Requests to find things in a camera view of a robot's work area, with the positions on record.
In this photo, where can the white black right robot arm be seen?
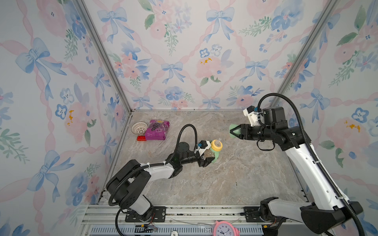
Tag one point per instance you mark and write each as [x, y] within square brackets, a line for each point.
[330, 206]

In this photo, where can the aluminium corner post right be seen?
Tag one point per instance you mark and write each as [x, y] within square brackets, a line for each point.
[302, 58]

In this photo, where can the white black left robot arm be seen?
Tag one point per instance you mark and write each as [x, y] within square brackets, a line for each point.
[126, 187]

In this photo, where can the amber baby bottle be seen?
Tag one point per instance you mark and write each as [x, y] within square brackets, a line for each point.
[209, 154]

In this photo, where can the white mesh basket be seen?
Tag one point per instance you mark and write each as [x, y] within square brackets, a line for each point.
[139, 128]

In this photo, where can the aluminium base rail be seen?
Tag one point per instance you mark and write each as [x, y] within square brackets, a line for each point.
[177, 220]

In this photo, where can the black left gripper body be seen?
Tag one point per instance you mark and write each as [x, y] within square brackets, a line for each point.
[193, 159]

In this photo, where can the red toy brick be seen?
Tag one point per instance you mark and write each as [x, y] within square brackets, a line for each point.
[141, 138]

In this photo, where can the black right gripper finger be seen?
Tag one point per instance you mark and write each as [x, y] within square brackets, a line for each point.
[239, 136]
[238, 128]

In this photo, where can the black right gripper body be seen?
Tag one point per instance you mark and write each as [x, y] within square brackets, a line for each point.
[255, 132]

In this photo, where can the yellow screw collar with straw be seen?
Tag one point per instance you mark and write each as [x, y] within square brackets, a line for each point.
[216, 146]

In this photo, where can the purple snack bag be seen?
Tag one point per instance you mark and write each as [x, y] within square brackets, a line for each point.
[157, 130]

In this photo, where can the aluminium corner post left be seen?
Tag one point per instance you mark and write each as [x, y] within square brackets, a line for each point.
[89, 24]

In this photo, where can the pink alarm clock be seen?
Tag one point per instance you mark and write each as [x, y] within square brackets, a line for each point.
[224, 228]

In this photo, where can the aluminium corner post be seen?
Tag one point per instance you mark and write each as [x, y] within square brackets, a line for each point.
[302, 58]
[89, 24]

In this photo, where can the green dome bottle cap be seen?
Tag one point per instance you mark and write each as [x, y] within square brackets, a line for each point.
[233, 132]

